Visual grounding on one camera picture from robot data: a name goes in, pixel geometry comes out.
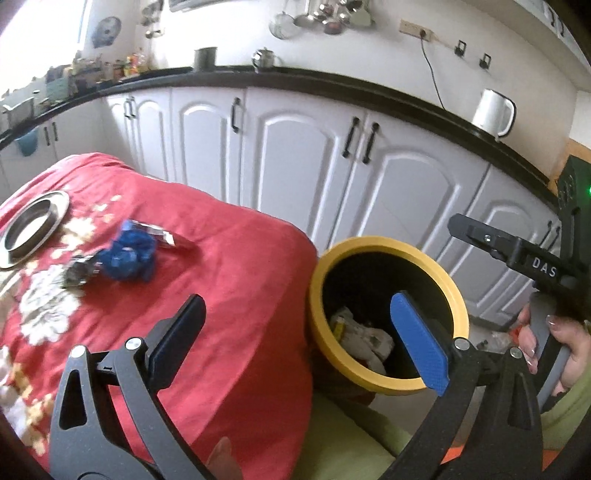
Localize yellow black trash bin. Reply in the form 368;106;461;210
308;236;470;396

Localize red floral tablecloth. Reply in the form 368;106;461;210
1;153;317;479

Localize hanging wire strainer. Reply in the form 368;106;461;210
269;12;298;40

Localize white electric kettle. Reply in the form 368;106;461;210
472;89;517;140

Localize blue crumpled wrapper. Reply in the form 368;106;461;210
96;220;157;282

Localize black power cable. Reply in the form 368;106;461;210
419;34;447;111

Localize person's left hand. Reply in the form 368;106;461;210
206;437;243;480

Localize dark metal cup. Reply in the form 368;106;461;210
193;47;217;72

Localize condiment bottles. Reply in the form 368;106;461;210
68;49;150;88

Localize wall power strip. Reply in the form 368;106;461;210
399;19;433;42

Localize blue hanging basket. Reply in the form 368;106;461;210
15;127;39;157

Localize metal bowl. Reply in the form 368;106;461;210
2;199;58;261

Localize white cabinets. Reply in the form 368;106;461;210
520;0;580;47
1;87;560;325

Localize hanging kitchen utensils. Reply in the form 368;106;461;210
294;0;375;36

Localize white lower cabinets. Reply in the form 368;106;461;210
1;87;560;325

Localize black countertop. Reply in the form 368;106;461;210
1;66;558;211

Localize white upper cabinets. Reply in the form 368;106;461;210
520;0;580;47

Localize steel cooking pot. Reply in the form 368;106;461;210
2;96;35;129

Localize person's right hand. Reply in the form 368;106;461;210
517;303;590;396

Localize dark foil wrapper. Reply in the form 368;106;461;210
62;250;101;289

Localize green sleeve forearm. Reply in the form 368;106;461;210
294;368;591;480

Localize white plastic bag wrapper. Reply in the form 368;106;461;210
329;308;394;375

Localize round wall fan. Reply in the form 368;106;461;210
91;16;122;49

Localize small steel teapot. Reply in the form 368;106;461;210
252;48;283;72

